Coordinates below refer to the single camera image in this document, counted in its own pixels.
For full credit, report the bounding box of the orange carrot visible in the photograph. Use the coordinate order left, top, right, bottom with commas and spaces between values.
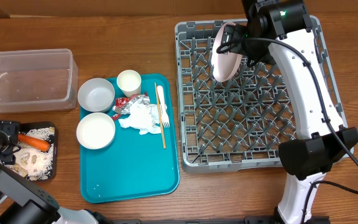
18, 134, 50, 152

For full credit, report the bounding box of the white round plate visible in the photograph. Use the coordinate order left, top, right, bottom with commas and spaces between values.
211, 22, 242, 82

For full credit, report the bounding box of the white ceramic bowl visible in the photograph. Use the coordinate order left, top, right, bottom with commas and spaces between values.
76, 113, 116, 150

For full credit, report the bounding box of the grey bowl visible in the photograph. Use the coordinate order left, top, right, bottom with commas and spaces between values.
78, 78, 115, 113

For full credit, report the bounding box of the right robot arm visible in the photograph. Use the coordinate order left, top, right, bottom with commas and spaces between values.
211, 1, 358, 223

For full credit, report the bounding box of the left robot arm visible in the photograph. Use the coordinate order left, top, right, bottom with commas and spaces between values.
0, 131, 112, 224

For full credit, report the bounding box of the black waste tray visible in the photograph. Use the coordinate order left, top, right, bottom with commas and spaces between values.
19, 121, 58, 179

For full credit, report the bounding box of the grey dishwasher rack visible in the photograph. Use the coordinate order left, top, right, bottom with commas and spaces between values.
175, 15, 354, 174

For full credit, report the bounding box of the rice and peanut shells pile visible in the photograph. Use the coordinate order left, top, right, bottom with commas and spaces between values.
6, 126, 55, 181

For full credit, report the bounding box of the clear plastic bin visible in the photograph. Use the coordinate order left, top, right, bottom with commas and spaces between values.
0, 49, 78, 113

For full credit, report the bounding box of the wooden chopstick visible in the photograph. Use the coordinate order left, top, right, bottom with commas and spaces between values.
154, 83, 166, 149

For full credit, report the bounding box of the red foil wrapper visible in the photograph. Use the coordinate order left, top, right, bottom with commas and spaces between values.
112, 93, 150, 120

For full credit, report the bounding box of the white plastic fork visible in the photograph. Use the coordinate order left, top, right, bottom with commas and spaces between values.
157, 85, 170, 128

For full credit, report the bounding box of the teal plastic tray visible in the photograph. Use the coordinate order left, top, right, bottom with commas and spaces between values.
80, 73, 180, 203

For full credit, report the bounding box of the white paper cup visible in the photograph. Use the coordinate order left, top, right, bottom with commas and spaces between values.
117, 70, 142, 97

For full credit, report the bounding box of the crumpled white napkin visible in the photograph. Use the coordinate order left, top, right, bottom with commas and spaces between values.
118, 103, 161, 135

